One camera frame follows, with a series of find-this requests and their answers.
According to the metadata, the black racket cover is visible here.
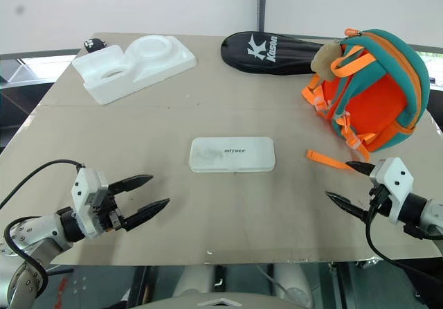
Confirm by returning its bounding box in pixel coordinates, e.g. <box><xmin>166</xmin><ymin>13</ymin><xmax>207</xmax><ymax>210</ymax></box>
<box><xmin>220</xmin><ymin>30</ymin><xmax>334</xmax><ymax>76</ymax></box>

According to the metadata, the dark vertical post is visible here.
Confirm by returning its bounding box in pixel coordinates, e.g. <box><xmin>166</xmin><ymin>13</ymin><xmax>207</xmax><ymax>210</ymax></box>
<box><xmin>257</xmin><ymin>0</ymin><xmax>270</xmax><ymax>33</ymax></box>

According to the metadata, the beige plush toy piece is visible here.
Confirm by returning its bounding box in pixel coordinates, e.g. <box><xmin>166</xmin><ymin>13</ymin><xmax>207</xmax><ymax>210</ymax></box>
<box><xmin>309</xmin><ymin>39</ymin><xmax>344</xmax><ymax>82</ymax></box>

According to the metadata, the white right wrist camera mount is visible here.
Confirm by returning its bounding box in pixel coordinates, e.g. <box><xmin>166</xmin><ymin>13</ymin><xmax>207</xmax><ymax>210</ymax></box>
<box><xmin>369</xmin><ymin>157</ymin><xmax>415</xmax><ymax>225</ymax></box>

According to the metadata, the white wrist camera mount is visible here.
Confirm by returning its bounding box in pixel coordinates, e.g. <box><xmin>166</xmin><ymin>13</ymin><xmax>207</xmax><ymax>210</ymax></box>
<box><xmin>71</xmin><ymin>167</ymin><xmax>111</xmax><ymax>240</ymax></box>
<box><xmin>369</xmin><ymin>157</ymin><xmax>415</xmax><ymax>225</ymax></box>

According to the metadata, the teal and orange backpack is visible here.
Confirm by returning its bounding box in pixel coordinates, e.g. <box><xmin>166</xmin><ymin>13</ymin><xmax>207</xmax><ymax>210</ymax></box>
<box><xmin>300</xmin><ymin>28</ymin><xmax>432</xmax><ymax>172</ymax></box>

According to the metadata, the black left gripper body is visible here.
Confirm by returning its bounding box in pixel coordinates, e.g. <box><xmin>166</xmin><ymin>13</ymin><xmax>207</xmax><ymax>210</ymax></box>
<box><xmin>92</xmin><ymin>183</ymin><xmax>128</xmax><ymax>233</ymax></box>

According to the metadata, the clear plastic case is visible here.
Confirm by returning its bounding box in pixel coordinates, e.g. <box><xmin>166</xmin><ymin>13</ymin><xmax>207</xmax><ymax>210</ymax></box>
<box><xmin>188</xmin><ymin>135</ymin><xmax>277</xmax><ymax>175</ymax></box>

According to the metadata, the white foam packaging tray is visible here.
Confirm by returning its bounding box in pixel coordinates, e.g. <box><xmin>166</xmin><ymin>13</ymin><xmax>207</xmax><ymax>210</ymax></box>
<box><xmin>71</xmin><ymin>35</ymin><xmax>197</xmax><ymax>107</ymax></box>

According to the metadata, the white rounded robot leg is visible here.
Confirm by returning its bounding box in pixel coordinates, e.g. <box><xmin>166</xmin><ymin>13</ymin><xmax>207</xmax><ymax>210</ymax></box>
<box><xmin>172</xmin><ymin>265</ymin><xmax>216</xmax><ymax>299</ymax></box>
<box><xmin>272</xmin><ymin>263</ymin><xmax>315</xmax><ymax>308</ymax></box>

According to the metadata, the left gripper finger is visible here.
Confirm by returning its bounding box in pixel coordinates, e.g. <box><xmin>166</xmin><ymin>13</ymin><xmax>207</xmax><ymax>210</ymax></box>
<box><xmin>123</xmin><ymin>197</ymin><xmax>171</xmax><ymax>232</ymax></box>
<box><xmin>109</xmin><ymin>174</ymin><xmax>154</xmax><ymax>195</ymax></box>

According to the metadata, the small black paw-print pouch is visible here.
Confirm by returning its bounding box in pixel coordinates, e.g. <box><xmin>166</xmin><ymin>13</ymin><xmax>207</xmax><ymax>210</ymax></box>
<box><xmin>82</xmin><ymin>37</ymin><xmax>107</xmax><ymax>51</ymax></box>

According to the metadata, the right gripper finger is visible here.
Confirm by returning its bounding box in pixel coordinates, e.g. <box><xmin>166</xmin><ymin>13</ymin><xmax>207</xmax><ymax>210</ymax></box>
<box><xmin>325</xmin><ymin>191</ymin><xmax>370</xmax><ymax>223</ymax></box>
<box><xmin>345</xmin><ymin>160</ymin><xmax>375</xmax><ymax>179</ymax></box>

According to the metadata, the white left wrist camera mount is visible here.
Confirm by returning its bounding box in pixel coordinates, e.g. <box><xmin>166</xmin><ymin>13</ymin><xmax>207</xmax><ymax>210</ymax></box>
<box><xmin>71</xmin><ymin>167</ymin><xmax>111</xmax><ymax>240</ymax></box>

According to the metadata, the grey robot torso plate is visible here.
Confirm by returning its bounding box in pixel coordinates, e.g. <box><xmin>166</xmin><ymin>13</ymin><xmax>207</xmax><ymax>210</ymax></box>
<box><xmin>130</xmin><ymin>295</ymin><xmax>314</xmax><ymax>309</ymax></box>

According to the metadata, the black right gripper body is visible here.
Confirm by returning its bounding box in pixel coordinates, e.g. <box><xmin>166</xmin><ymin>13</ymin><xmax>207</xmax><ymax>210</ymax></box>
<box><xmin>367</xmin><ymin>178</ymin><xmax>395</xmax><ymax>218</ymax></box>

